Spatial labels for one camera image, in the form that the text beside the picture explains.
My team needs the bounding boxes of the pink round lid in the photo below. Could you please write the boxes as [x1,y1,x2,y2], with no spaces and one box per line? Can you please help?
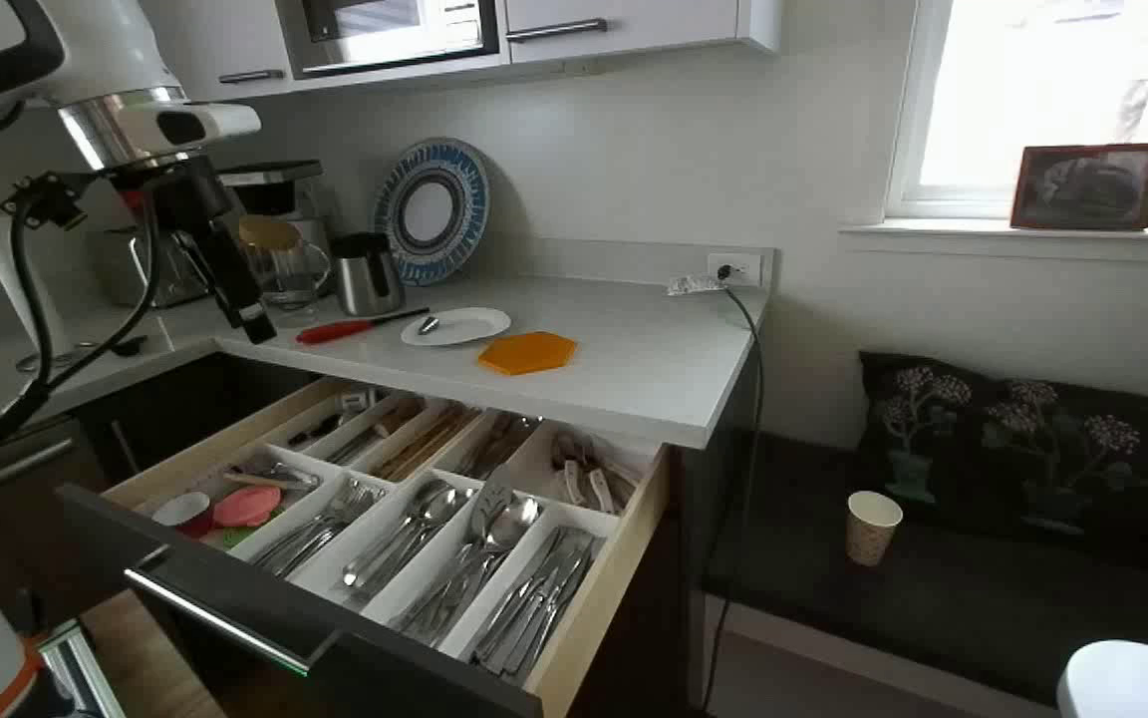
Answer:
[209,483,289,532]

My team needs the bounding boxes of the silver table knife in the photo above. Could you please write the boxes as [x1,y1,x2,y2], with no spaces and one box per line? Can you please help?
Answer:
[469,527,602,680]

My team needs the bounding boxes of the grey kitchen utensil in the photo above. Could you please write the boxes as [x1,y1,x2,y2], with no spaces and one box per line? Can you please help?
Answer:
[546,430,639,514]

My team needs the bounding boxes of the dark floral cushion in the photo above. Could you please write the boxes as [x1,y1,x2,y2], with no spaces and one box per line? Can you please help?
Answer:
[852,346,1148,575]

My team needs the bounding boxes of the tan wooden block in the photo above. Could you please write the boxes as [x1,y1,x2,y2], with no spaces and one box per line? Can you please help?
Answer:
[234,213,307,261]

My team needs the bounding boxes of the black power cord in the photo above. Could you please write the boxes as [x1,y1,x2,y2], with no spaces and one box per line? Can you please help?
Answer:
[695,278,774,712]

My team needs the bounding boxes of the wooden utensil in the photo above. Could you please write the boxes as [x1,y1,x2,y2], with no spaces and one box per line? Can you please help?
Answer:
[366,403,468,486]

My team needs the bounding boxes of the white table board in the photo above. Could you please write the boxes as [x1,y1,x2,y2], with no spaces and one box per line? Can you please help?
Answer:
[1053,639,1148,718]

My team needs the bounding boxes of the white plate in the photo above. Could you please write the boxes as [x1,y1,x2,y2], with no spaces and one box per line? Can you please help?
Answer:
[400,305,513,350]

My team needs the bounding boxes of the white cutlery tray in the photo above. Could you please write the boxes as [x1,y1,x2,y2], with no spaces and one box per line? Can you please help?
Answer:
[149,393,665,684]

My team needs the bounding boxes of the red handled screwdriver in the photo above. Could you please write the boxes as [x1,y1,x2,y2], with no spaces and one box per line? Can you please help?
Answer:
[290,305,433,350]

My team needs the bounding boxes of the white window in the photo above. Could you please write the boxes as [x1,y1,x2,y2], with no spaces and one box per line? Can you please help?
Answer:
[885,0,1148,228]

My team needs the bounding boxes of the white upper cabinet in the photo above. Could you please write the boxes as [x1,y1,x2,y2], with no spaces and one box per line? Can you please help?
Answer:
[138,0,786,101]

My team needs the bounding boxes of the silver fork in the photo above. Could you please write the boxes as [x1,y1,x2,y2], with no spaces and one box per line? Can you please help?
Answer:
[258,476,388,580]

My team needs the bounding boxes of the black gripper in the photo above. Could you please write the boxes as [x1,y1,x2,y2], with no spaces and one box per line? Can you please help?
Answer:
[145,156,281,346]

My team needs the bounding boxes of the green round lid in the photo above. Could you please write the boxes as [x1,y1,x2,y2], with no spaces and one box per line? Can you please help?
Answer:
[194,527,258,556]

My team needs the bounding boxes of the dark base cabinet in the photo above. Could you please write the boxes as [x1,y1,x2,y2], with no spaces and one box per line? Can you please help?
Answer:
[572,357,767,718]

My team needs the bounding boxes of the dark bench seat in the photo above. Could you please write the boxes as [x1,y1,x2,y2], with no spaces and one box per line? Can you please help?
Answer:
[704,435,1148,712]

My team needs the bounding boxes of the open wooden drawer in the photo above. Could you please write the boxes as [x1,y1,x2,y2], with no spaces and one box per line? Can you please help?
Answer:
[52,377,677,718]

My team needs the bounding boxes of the dark metal utensil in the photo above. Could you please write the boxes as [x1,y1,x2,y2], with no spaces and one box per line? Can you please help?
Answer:
[468,410,541,483]

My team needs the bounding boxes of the steel thermos jug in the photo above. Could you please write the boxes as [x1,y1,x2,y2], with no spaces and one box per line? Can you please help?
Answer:
[332,232,407,321]

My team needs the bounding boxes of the clear glass jar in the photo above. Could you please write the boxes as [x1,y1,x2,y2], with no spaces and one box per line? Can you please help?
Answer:
[221,156,339,310]

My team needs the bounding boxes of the orange cloth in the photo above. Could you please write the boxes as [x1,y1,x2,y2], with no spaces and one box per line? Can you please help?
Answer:
[476,327,584,381]

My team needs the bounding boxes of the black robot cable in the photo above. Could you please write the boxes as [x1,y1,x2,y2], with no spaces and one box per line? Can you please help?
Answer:
[0,165,169,476]

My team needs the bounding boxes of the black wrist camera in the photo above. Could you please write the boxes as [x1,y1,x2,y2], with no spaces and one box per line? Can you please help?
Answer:
[0,167,99,232]

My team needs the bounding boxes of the brown picture frame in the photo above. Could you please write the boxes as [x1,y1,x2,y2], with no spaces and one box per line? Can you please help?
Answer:
[1007,140,1148,237]

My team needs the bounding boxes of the metal cabinet handle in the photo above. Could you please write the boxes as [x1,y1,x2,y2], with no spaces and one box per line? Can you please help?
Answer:
[505,14,614,50]

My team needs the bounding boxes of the white round lid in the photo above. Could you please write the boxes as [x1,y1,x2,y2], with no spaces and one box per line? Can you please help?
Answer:
[149,492,217,532]

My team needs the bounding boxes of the silver spoon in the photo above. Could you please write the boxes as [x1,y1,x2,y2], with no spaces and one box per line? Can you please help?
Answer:
[339,480,469,595]
[400,492,546,641]

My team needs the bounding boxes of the built-in dark oven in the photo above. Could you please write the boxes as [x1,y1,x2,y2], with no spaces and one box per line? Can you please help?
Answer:
[275,0,510,75]

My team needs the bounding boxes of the metal drawer handle bar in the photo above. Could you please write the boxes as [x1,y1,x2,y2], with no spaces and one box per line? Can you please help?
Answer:
[120,563,347,684]

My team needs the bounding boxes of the white wall outlet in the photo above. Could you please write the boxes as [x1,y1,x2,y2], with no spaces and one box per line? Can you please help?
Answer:
[665,253,767,299]

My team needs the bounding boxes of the blue patterned decorative plate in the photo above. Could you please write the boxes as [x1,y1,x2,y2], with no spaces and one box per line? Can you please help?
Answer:
[375,137,497,290]

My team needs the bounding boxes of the paper cup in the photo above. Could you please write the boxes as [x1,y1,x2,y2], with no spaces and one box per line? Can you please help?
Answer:
[843,486,910,575]

